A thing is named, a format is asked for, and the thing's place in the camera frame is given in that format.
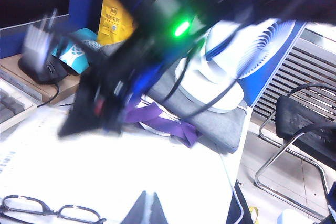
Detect purple fabric bag strap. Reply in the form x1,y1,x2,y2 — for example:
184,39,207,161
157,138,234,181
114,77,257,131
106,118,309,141
123,102,203,149

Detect grey vent grille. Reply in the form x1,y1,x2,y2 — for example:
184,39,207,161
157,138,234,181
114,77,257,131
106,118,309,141
250,28,336,135

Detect thick white cable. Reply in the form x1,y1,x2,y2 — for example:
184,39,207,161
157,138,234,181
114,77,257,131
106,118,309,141
219,153,244,224

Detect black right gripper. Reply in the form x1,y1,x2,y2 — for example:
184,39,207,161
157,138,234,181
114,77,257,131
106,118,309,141
58,24,163,137

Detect white grey keyboard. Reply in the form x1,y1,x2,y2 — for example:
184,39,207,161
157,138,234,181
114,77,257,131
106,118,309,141
0,68,38,133

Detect white round appliance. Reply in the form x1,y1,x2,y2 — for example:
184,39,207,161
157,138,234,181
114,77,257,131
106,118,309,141
174,20,246,114

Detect teal snack packet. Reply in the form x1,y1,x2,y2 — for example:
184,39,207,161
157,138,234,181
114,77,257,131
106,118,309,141
51,28,102,75

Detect white desk fan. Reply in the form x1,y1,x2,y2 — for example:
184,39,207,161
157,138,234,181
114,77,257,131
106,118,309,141
204,18,308,108

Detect thin black mouse cable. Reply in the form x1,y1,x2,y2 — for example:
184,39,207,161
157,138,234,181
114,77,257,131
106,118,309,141
43,82,61,108

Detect black computer mouse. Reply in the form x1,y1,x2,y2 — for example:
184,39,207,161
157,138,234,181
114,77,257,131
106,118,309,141
18,50,70,85

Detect yellow paper bag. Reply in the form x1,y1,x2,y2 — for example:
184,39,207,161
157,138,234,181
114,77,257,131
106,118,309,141
96,0,139,47

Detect black metal frame chair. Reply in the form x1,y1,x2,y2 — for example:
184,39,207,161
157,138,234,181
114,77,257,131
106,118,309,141
254,83,336,221

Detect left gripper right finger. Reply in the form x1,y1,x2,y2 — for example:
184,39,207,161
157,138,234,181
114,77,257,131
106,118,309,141
151,191,169,224

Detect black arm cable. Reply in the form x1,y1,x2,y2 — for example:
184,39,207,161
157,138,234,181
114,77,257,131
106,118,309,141
183,22,244,119

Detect black framed glasses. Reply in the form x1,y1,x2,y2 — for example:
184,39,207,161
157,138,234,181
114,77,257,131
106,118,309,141
0,195,107,224

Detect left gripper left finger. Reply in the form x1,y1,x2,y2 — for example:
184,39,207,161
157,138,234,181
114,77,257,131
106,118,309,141
120,189,147,224

